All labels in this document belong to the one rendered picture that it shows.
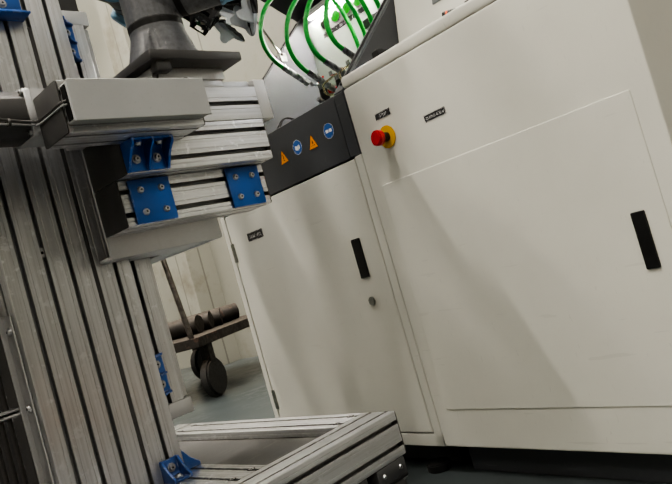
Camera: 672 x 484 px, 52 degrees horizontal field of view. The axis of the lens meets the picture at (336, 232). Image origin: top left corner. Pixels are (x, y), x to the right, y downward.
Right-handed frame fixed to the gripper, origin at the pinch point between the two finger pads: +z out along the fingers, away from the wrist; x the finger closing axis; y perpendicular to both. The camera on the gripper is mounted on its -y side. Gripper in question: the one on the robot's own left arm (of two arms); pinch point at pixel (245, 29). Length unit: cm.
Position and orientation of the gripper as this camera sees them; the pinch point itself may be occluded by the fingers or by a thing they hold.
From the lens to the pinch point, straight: 209.0
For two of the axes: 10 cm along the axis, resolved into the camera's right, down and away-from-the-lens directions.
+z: 8.5, 5.0, 1.5
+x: 3.7, -3.7, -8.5
